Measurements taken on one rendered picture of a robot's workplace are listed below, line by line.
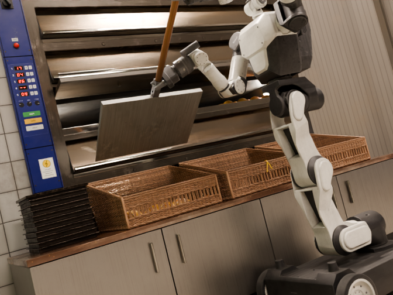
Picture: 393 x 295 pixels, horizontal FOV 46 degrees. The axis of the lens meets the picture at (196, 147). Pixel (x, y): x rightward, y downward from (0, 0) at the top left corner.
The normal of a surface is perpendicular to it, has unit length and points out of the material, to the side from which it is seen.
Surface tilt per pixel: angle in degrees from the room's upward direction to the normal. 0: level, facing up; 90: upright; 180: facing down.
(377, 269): 90
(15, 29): 90
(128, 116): 142
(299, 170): 92
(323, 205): 114
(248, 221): 90
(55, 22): 70
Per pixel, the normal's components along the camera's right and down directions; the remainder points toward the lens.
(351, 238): 0.49, -0.18
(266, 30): -0.34, -0.06
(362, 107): -0.83, 0.17
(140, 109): 0.50, 0.65
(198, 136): 0.38, -0.51
